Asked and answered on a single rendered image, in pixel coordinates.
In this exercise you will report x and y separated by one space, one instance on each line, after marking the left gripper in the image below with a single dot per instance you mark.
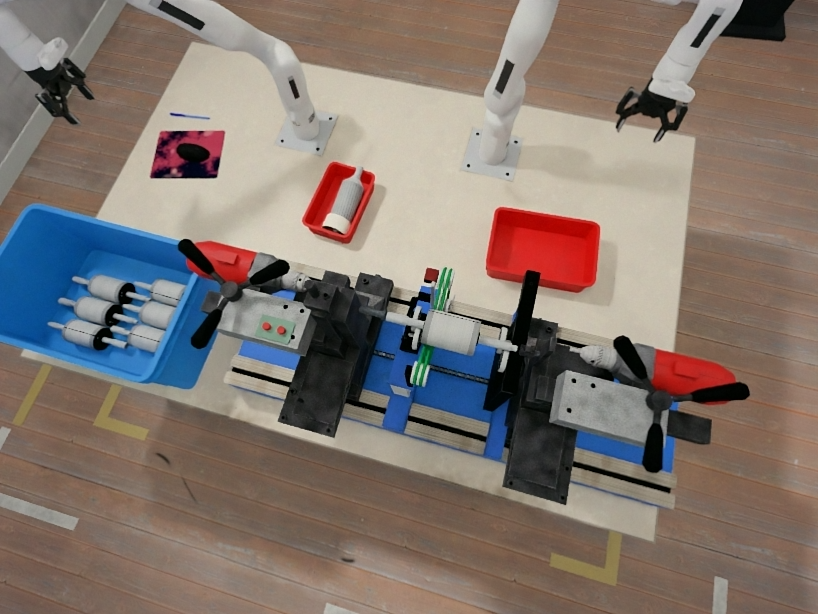
653 105

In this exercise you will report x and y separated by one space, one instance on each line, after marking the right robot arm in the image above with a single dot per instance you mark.
204 18

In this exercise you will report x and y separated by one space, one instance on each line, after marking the green drive belt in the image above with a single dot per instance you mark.
423 355
431 348

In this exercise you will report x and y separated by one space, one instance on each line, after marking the blue plastic crate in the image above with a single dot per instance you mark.
47 247

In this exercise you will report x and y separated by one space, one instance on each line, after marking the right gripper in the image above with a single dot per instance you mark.
56 82

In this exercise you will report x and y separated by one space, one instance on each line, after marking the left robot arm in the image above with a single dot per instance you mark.
526 35

